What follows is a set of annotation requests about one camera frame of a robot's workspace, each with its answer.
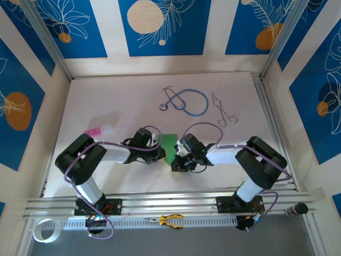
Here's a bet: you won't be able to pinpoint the green square paper sheet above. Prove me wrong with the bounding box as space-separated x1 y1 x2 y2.
157 132 180 166

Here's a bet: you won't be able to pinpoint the blue stethoscope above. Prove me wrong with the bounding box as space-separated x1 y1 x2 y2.
159 85 209 117

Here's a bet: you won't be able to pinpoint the pink and clear plastic box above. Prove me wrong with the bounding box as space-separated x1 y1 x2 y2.
83 124 114 137

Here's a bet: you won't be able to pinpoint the yellow black pliers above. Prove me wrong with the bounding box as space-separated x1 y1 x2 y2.
143 213 184 229

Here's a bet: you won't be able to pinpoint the small bottle with black cap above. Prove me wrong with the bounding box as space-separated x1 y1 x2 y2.
285 202 309 218

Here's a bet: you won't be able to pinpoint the clear tape roll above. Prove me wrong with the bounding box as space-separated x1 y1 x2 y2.
33 218 62 243

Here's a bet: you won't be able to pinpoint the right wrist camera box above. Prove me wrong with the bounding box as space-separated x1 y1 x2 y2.
174 142 190 158

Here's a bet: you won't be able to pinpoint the long aluminium mounting rail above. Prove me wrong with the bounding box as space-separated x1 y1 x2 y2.
22 190 316 222

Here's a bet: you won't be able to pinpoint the metal wire tongs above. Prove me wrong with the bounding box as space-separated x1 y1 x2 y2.
210 90 239 127

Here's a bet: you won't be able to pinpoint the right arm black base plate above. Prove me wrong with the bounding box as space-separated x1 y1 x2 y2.
216 196 264 214

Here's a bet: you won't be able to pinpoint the white slotted cable duct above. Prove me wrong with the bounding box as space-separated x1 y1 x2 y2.
39 215 238 230

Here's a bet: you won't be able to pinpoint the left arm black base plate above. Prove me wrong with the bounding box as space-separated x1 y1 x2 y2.
74 198 123 216

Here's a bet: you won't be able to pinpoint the aluminium side rail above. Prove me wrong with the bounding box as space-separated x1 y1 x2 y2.
39 151 55 199
251 71 299 191

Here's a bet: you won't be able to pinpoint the black connector box with wires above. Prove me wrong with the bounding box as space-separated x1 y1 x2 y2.
84 214 109 235
236 216 263 232

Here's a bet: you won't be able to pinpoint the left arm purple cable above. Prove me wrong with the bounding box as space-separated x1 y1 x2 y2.
63 125 163 239

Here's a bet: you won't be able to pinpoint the aluminium frame post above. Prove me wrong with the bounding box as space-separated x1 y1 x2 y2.
259 0 311 78
20 0 74 81

